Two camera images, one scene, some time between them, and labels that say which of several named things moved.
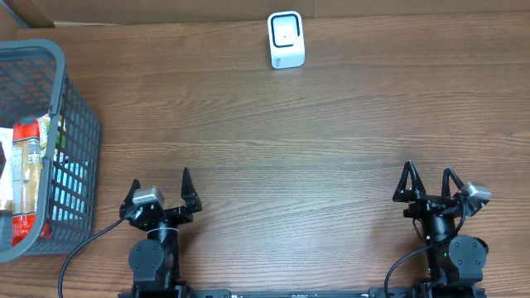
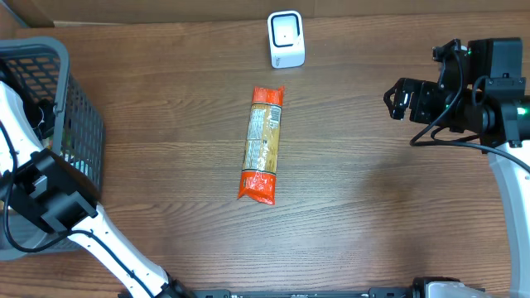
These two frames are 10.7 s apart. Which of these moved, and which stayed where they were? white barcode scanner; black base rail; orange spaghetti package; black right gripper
Moved: black right gripper; orange spaghetti package
Stayed: black base rail; white barcode scanner
